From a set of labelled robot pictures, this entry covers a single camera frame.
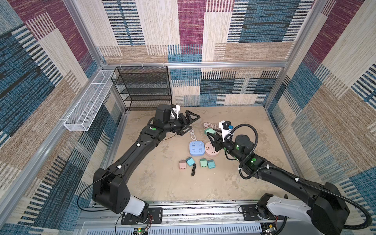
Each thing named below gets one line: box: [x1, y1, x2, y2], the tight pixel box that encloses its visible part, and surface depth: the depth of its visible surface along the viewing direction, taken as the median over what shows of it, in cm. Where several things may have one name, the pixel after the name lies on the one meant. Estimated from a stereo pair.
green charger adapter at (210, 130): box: [204, 128, 216, 135], surface depth 76 cm
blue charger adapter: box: [186, 156, 196, 167], surface depth 91 cm
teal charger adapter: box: [207, 159, 216, 169], surface depth 91 cm
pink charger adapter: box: [178, 160, 187, 170], surface depth 91 cm
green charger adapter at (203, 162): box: [199, 158, 208, 168], surface depth 91 cm
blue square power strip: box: [188, 140, 205, 157], surface depth 96 cm
